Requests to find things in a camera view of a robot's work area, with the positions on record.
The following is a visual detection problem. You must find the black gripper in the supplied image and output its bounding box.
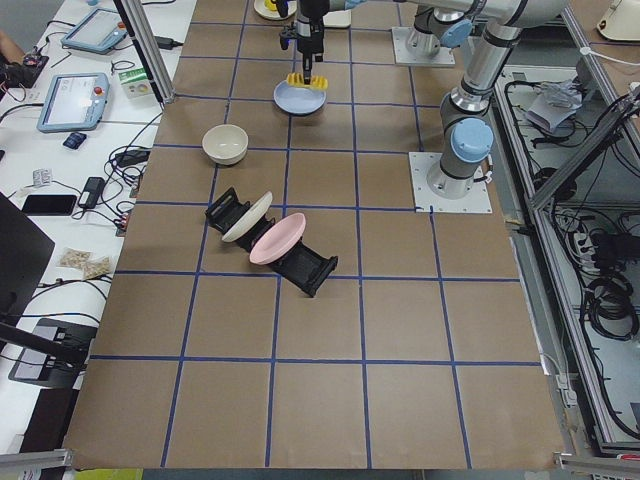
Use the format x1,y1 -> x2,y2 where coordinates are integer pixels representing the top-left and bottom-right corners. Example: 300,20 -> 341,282
296,0 -> 326,86

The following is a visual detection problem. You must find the yellow sliced bread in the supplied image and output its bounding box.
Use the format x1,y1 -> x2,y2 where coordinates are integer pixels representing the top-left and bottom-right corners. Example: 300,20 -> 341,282
286,72 -> 329,91

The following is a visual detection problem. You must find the blue plate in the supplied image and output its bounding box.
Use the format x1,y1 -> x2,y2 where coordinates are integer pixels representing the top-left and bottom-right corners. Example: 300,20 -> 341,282
273,81 -> 327,116

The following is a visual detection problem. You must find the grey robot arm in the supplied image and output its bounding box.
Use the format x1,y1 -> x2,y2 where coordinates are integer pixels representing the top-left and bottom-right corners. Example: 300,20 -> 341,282
280,1 -> 473,90
428,0 -> 567,200

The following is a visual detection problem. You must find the cream plate with lemon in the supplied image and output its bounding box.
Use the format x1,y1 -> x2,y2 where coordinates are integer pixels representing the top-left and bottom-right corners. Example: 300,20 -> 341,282
253,0 -> 297,21

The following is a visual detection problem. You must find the cream plate in rack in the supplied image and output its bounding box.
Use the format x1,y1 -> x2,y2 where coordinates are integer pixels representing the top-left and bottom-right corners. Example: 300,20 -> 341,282
222,191 -> 273,243

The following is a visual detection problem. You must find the pink plate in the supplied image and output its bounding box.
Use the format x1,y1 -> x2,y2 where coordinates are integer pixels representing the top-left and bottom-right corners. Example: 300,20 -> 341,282
249,213 -> 306,265

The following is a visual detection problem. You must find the cream rectangular tray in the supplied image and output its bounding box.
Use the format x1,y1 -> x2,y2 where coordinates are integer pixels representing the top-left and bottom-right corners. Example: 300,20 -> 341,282
323,10 -> 352,29

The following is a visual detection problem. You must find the cream bowl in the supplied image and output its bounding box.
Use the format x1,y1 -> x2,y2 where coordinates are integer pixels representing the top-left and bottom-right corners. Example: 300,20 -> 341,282
202,124 -> 249,165

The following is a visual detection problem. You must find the green white box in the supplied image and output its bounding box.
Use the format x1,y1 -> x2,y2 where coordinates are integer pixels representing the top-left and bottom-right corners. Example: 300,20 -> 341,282
118,68 -> 153,99

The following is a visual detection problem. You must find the far teach pendant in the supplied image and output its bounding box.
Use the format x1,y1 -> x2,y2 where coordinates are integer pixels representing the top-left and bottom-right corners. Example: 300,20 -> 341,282
61,8 -> 127,54

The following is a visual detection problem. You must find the teach pendant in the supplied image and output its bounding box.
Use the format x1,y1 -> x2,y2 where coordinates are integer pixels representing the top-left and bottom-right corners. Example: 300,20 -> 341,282
61,8 -> 127,54
37,72 -> 110,133

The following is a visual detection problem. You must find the black dish rack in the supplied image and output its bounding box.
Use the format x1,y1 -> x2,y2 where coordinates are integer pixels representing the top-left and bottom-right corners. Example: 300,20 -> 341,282
205,188 -> 338,297

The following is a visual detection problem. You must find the near teach pendant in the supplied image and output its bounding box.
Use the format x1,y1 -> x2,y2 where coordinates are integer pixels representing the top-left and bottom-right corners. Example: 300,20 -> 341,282
37,72 -> 110,133

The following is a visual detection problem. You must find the black power adapter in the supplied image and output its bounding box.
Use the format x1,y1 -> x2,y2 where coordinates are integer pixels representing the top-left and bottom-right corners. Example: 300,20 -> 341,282
78,176 -> 106,210

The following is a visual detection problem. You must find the black smartphone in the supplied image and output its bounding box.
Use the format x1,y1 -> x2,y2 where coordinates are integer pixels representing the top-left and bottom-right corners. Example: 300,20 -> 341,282
22,194 -> 77,216

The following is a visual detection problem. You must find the black monitor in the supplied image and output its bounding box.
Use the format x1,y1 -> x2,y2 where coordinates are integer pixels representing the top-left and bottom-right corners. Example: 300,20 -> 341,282
1,196 -> 87,365

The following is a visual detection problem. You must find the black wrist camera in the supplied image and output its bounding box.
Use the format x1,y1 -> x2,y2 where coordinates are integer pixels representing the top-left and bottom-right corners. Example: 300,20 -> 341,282
279,22 -> 297,51

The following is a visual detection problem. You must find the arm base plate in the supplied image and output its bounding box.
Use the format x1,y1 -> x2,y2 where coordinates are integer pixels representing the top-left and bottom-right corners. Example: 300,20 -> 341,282
391,27 -> 456,68
409,152 -> 492,214

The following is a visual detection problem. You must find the aluminium frame post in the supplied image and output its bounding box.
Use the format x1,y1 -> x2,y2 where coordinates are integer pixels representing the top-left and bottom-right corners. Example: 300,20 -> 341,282
114,0 -> 175,105

